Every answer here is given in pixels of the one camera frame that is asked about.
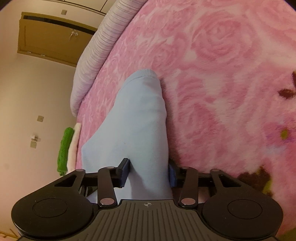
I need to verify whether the pink floral blanket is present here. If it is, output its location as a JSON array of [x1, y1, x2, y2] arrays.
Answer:
[[75, 0, 296, 200]]

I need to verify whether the white pink cloth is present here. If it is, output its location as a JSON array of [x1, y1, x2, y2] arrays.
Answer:
[[67, 123, 82, 173]]

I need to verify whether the green cloth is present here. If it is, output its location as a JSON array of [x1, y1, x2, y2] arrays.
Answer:
[[57, 127, 75, 176]]

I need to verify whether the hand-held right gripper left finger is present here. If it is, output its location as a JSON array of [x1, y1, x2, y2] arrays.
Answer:
[[54, 158, 129, 208]]

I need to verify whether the light blue sweatshirt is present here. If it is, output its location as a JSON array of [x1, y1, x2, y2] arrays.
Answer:
[[81, 69, 174, 204]]

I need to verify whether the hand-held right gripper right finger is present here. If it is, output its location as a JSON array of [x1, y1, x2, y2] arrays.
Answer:
[[168, 163, 242, 208]]

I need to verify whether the brown wooden door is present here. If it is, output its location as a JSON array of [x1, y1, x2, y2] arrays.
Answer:
[[17, 11, 99, 67]]

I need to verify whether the grey striped quilt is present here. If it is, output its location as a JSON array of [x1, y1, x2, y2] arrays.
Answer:
[[70, 0, 146, 116]]

